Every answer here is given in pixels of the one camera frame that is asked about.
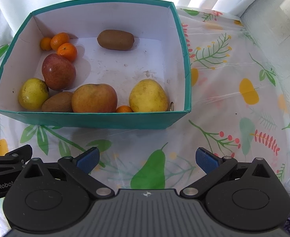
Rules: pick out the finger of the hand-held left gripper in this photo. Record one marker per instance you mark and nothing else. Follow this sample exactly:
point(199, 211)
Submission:
point(1, 167)

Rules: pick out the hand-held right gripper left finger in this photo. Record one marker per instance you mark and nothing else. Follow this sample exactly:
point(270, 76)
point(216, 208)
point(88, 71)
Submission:
point(88, 159)

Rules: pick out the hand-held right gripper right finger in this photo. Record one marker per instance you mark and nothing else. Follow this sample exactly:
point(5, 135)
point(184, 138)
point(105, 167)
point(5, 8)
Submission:
point(206, 159)

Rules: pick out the teal cardboard box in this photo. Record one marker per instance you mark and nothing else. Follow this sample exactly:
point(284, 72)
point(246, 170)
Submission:
point(110, 122)

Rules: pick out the yellow red apple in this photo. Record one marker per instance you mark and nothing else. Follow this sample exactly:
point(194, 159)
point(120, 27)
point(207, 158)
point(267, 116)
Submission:
point(94, 98)

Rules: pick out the small orange tangerine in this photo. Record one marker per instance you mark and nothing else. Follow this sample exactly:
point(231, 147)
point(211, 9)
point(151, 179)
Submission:
point(124, 109)

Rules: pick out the brown kiwi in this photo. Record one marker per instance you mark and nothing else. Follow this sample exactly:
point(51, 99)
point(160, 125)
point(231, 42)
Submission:
point(57, 103)
point(115, 40)

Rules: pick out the yellow pear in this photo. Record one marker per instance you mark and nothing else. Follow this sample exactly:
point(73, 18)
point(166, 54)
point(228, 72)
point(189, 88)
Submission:
point(148, 96)
point(32, 93)

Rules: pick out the dark red apple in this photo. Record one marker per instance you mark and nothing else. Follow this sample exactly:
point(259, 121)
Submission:
point(58, 71)

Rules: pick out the small orange kumquat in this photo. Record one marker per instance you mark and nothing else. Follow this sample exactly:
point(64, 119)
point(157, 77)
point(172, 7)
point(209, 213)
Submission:
point(45, 43)

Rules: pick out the small round metal coin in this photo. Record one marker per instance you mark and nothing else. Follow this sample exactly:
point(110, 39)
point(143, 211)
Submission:
point(171, 106)

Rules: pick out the floral plastic tablecloth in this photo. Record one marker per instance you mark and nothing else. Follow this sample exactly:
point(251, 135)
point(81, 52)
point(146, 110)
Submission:
point(221, 91)

